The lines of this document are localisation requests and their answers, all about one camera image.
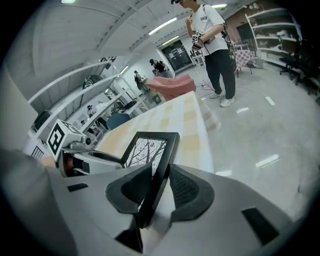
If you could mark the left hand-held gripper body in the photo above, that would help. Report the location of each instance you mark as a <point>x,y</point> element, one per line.
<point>75,142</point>

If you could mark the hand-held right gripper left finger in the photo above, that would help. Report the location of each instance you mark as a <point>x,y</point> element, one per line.
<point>130,192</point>

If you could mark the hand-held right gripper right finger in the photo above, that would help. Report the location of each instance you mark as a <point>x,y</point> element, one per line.
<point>190,195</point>

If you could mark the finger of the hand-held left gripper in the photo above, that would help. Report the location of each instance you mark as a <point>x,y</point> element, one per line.
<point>107,157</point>

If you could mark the black picture frame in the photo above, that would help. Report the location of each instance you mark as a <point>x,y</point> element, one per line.
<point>163,172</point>

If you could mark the person's left forearm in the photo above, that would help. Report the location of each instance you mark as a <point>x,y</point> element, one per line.
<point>47,162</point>

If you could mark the blue chair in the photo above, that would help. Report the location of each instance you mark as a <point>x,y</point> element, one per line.
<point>117,121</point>

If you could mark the long white shelving unit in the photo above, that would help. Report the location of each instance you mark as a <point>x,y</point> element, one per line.
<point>75,92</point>

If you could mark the table with checked cloth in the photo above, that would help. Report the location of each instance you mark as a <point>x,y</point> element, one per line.
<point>172,117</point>

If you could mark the pink cloth covered table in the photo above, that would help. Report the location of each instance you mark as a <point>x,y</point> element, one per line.
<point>172,86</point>

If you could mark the dark glass door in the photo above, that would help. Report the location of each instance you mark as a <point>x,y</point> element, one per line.
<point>177,56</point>

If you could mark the long ceiling light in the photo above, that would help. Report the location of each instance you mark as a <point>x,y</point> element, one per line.
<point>162,25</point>

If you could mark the pink checked cloth table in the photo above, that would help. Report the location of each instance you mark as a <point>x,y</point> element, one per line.
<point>243,57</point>

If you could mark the black office chair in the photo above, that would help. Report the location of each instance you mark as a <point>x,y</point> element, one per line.
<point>295,62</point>

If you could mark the white shelf rack with items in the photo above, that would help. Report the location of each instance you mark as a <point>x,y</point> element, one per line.
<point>272,37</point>

